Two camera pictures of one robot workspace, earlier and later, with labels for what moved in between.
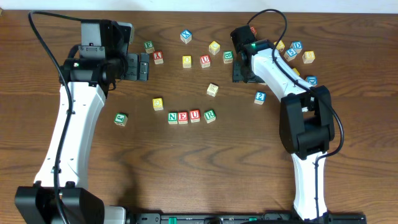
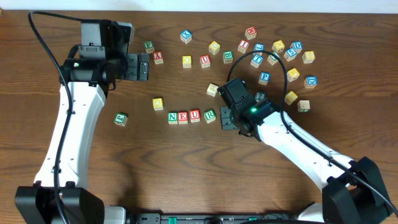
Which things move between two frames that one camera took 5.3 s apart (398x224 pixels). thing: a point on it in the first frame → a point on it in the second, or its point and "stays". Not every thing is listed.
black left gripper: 134,67 stays
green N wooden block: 173,117 stays
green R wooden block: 209,116 stays
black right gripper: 237,73 → 227,118
